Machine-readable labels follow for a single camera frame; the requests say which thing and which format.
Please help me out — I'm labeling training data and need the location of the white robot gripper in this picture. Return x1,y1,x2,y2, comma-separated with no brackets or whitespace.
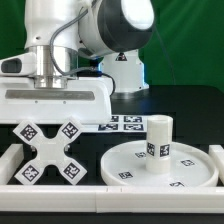
0,77,113,124

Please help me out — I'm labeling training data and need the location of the white cross-shaped table base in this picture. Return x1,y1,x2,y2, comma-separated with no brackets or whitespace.
13,118,87,185

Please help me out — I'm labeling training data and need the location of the white round table top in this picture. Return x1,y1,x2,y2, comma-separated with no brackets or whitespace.
101,140,219,187

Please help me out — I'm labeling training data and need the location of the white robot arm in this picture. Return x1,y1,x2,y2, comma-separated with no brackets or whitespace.
0,0,154,124

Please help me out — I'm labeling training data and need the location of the white marker sheet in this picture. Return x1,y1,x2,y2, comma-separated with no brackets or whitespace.
83,115,147,133

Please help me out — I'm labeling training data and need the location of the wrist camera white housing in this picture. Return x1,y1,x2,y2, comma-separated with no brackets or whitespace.
0,52,37,77

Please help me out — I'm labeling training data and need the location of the white U-shaped frame fence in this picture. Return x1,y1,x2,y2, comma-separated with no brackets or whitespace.
0,144,224,214

